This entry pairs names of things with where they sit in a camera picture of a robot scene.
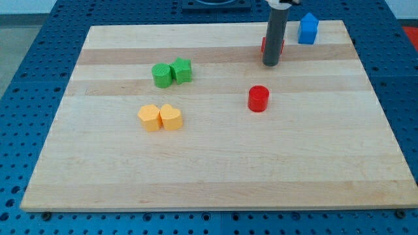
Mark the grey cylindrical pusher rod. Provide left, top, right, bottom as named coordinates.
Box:
left=263, top=6, right=290, bottom=67

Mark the white rod mount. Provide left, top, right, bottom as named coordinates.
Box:
left=266, top=0, right=300, bottom=9

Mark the red star block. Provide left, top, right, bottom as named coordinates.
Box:
left=261, top=37, right=285, bottom=55

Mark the blue triangle block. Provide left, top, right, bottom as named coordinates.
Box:
left=298, top=12, right=319, bottom=44

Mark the green star block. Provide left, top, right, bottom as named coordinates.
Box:
left=169, top=57, right=192, bottom=84

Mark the red cylinder block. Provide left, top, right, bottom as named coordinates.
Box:
left=248, top=85, right=270, bottom=112

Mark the green cylinder block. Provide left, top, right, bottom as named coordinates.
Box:
left=152, top=63, right=172, bottom=88

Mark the wooden board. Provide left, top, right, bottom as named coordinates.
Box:
left=20, top=20, right=417, bottom=212

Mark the yellow heart block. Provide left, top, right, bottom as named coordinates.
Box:
left=160, top=104, right=184, bottom=131

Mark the yellow hexagon block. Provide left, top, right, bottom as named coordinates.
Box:
left=137, top=104, right=162, bottom=132

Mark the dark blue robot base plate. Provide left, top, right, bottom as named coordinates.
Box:
left=181, top=0, right=251, bottom=12

